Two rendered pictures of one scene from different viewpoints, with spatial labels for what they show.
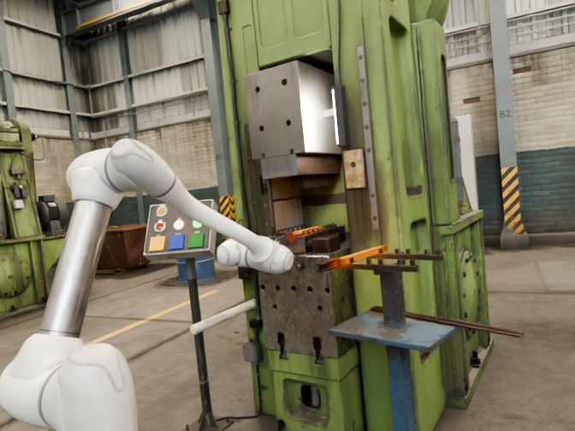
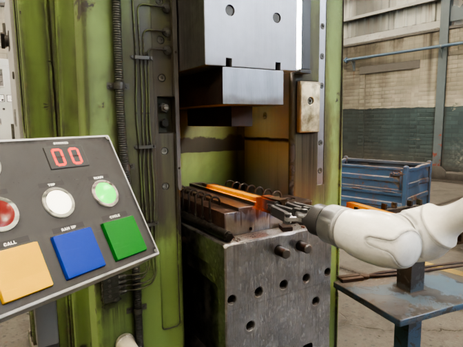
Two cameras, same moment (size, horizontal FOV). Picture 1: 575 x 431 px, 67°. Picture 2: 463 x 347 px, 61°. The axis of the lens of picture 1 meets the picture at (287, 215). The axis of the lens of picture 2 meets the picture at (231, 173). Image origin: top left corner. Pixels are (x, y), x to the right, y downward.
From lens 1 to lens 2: 1.91 m
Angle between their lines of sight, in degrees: 65
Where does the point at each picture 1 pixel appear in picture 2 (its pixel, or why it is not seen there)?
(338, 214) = (191, 166)
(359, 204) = (306, 153)
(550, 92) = not seen: hidden behind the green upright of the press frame
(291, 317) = (275, 331)
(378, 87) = (335, 12)
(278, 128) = (260, 21)
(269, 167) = (239, 84)
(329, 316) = (326, 307)
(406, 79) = not seen: hidden behind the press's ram
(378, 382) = not seen: outside the picture
